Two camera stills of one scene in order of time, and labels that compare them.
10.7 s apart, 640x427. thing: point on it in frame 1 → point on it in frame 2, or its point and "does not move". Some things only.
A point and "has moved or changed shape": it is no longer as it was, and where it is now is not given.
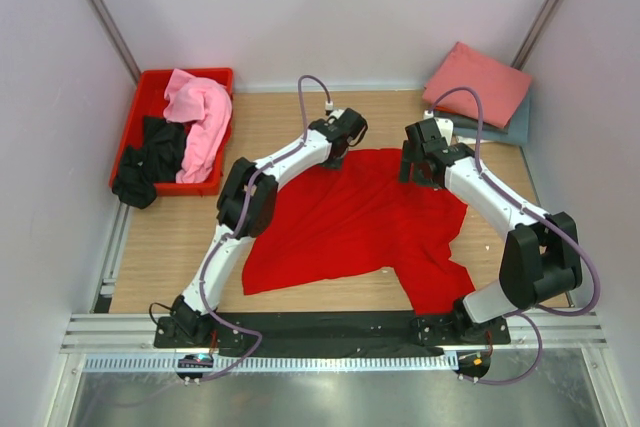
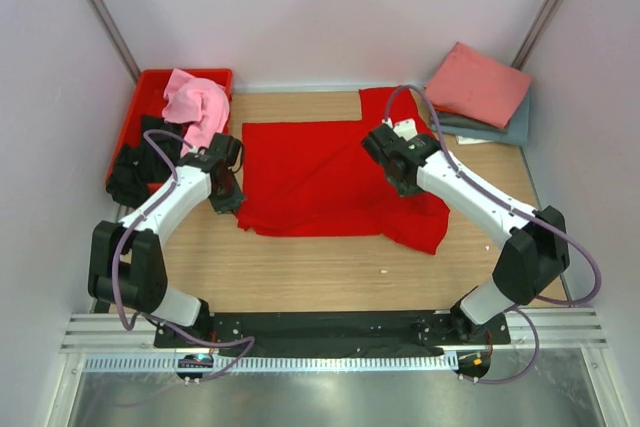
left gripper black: (335, 165) → (230, 204)
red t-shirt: (330, 222) has moved or changed shape
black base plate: (329, 334) does not move
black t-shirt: (157, 161) does not move
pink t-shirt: (208, 106) does not move
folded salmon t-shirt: (499, 84) does not move
